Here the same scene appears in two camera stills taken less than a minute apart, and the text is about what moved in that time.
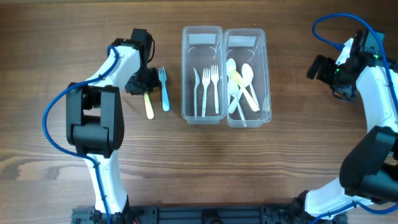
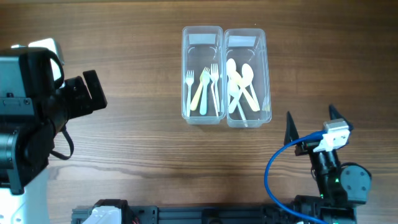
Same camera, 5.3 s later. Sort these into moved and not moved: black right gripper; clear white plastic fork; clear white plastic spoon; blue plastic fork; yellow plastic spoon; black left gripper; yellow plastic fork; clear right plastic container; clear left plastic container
Moved: yellow plastic fork; black left gripper; clear white plastic fork; blue plastic fork; black right gripper
Not moved: clear white plastic spoon; clear right plastic container; yellow plastic spoon; clear left plastic container
